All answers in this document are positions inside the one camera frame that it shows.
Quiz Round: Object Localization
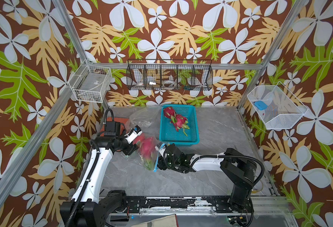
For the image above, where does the clear zip-top bag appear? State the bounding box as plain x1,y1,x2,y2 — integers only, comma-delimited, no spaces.
134,133,166,172
126,107,161,134

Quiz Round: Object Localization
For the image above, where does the white wire basket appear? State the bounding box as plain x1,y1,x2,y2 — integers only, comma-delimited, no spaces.
70,64,112,103
247,82,308,130

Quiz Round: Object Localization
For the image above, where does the white wire basket left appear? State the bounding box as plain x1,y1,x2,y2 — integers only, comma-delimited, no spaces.
70,64,112,103

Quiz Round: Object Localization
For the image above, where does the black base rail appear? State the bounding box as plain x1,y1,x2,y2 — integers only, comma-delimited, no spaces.
126,195,253,213

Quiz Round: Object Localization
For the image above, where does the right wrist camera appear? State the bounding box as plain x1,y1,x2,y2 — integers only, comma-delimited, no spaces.
155,142,167,156

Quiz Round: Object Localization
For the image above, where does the teal plastic basket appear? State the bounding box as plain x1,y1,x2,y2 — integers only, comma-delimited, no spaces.
159,105,200,146

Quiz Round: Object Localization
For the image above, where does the red plastic tool case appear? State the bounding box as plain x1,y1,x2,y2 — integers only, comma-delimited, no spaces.
97,117,130,136

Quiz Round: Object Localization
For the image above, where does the white wire basket right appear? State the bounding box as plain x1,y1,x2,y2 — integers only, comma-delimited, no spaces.
247,82,308,130

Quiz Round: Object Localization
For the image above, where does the black wire wall basket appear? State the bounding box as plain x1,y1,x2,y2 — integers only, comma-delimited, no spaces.
125,59,213,91

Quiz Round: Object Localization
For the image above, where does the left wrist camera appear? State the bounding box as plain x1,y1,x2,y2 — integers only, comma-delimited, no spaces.
125,125,142,144

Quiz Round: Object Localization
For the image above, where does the blue sponge in basket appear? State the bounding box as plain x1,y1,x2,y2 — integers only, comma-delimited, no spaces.
254,100,268,111

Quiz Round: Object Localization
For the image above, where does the yellow tape roll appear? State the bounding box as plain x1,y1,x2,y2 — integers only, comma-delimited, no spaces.
252,180,264,194

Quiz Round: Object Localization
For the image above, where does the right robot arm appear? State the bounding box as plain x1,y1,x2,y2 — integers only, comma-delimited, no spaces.
157,144,265,213

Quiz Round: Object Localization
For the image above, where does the dragon fruit bag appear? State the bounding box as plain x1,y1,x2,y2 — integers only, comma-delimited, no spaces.
163,107,176,122
171,114,190,136

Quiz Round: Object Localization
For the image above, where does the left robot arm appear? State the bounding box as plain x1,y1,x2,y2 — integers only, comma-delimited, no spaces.
60,109,142,227

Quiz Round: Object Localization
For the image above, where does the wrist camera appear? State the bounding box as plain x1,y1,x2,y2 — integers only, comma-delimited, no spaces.
125,125,142,144
155,142,167,156

